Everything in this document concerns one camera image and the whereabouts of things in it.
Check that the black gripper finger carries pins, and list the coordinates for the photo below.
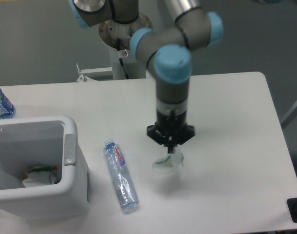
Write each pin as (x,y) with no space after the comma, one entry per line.
(182,136)
(159,137)

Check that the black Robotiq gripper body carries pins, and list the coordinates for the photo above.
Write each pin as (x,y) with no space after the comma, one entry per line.
(170,124)

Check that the white paper wrapper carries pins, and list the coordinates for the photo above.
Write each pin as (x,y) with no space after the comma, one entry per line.
(169,163)

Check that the crushed clear plastic bottle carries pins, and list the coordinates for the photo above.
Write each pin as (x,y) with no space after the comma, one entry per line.
(120,176)

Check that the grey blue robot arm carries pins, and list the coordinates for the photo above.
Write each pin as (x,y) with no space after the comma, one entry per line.
(166,55)

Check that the trash inside the can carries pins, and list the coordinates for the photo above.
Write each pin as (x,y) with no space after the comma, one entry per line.
(42,175)

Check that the white plastic trash can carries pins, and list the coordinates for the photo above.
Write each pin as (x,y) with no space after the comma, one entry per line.
(52,141)

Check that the blue labelled water bottle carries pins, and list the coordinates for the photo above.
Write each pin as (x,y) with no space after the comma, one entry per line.
(7,109)

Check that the white metal base frame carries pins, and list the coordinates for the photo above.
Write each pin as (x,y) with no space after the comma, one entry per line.
(95,74)

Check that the white frame at right edge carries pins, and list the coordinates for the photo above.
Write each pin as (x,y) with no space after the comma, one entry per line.
(289,116)

